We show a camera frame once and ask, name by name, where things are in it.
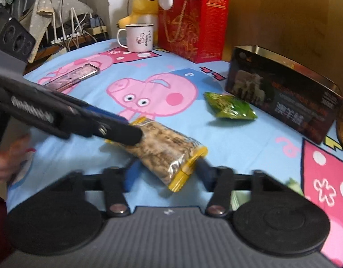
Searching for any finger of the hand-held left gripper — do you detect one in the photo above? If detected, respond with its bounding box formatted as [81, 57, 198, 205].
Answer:
[80, 104, 131, 126]
[89, 116, 144, 146]

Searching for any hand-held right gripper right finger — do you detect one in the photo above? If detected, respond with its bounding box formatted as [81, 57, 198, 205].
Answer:
[197, 159, 281, 217]

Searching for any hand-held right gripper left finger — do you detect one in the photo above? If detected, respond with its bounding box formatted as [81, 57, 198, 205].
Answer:
[64, 160, 142, 217]

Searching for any clear yellow-ended nut packet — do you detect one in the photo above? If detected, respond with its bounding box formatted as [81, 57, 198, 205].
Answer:
[106, 116, 209, 193]

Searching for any dark printed tin box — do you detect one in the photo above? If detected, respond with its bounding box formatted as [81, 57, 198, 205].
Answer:
[225, 45, 343, 145]

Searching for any person's left hand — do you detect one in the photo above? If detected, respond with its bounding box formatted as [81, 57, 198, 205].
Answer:
[0, 135, 32, 184]

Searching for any pink glitter phone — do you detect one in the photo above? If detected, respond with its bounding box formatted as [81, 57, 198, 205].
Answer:
[37, 64, 101, 92]

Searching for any blue cartoon printed blanket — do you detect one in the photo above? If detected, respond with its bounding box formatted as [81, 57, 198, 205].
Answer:
[7, 38, 343, 267]

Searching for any green snack packet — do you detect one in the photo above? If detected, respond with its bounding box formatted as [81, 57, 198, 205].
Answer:
[203, 92, 258, 120]
[231, 178, 304, 211]

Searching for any white router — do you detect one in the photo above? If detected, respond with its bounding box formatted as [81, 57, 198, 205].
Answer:
[50, 7, 87, 44]

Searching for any white enamel mug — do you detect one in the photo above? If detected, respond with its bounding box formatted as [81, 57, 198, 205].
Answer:
[116, 23, 155, 53]

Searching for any beige power strip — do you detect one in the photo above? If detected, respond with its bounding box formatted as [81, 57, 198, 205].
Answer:
[84, 26, 108, 36]

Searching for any beige floral hanging cloth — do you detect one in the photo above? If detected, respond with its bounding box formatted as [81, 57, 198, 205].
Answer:
[19, 0, 94, 62]

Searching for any yellow duck plush toy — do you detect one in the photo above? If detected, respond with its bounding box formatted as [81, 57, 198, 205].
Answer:
[117, 0, 161, 30]

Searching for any red gift box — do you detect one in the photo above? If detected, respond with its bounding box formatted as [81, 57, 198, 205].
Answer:
[157, 0, 230, 64]

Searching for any wooden headboard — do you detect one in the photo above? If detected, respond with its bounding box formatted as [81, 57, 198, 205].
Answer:
[206, 0, 343, 104]

